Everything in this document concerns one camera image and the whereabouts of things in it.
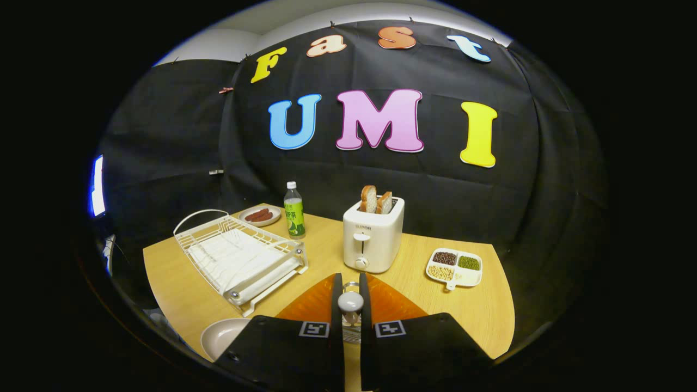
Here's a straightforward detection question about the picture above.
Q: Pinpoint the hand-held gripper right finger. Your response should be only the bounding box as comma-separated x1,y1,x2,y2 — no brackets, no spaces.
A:
358,272,493,391

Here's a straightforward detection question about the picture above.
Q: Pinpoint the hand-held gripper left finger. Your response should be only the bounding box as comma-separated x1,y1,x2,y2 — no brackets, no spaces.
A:
214,273,346,391

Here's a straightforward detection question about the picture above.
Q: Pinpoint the metal wire basket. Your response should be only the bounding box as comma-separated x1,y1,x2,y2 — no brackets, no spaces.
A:
342,280,362,345

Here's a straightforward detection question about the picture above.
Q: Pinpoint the spoon with red patterned handle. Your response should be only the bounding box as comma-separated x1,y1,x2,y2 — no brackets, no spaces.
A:
338,291,364,327

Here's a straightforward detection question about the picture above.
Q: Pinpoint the white plate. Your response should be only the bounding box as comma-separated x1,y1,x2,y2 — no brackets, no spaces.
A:
200,318,252,361

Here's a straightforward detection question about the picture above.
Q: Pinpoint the white wire dish rack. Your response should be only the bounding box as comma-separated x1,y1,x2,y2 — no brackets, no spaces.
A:
173,209,309,318

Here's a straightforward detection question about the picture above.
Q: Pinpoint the white divided dish with beans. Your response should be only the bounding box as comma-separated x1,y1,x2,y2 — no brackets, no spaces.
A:
425,248,484,291

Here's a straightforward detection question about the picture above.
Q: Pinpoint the small beige plate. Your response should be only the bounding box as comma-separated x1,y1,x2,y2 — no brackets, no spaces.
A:
239,205,282,228

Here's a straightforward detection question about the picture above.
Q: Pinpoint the white toaster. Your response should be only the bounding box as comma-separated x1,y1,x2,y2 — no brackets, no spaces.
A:
343,196,405,274

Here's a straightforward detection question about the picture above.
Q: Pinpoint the green label drink bottle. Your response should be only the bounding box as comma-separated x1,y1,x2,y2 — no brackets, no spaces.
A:
284,181,306,240

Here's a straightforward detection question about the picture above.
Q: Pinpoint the black backdrop cloth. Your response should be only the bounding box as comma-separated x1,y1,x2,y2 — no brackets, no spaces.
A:
101,21,608,349

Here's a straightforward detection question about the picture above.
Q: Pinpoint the bright screen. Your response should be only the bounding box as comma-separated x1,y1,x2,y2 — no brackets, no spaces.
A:
89,155,105,217

